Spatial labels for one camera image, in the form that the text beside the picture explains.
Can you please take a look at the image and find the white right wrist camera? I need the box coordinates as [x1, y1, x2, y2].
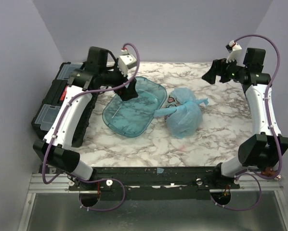
[226, 40, 242, 63]

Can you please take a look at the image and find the teal transparent plastic tray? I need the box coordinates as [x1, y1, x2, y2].
[102, 77, 167, 138]

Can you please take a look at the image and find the black plastic toolbox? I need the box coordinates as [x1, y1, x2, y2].
[31, 62, 98, 148]

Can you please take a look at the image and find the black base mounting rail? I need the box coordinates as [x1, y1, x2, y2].
[55, 167, 242, 201]

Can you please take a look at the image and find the light blue plastic bag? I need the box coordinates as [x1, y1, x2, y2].
[154, 88, 209, 139]

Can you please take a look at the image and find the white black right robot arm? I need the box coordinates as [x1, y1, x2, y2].
[202, 44, 288, 189]

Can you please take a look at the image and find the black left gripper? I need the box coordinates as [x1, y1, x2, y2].
[100, 60, 139, 101]

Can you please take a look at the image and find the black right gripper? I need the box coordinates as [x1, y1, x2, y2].
[202, 56, 247, 84]

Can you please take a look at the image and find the aluminium extrusion rail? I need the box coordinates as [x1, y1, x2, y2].
[27, 173, 74, 194]

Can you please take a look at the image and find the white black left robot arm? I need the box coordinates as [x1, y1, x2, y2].
[33, 43, 140, 190]

